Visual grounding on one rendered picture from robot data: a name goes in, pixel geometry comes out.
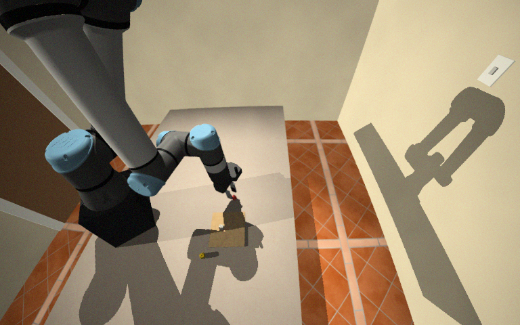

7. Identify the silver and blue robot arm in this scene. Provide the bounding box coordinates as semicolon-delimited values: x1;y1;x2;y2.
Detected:
0;0;224;211

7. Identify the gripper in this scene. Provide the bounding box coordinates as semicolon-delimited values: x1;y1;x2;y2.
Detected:
203;158;242;200

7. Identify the tan square mat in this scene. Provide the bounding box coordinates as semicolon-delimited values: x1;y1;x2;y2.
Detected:
209;212;245;247

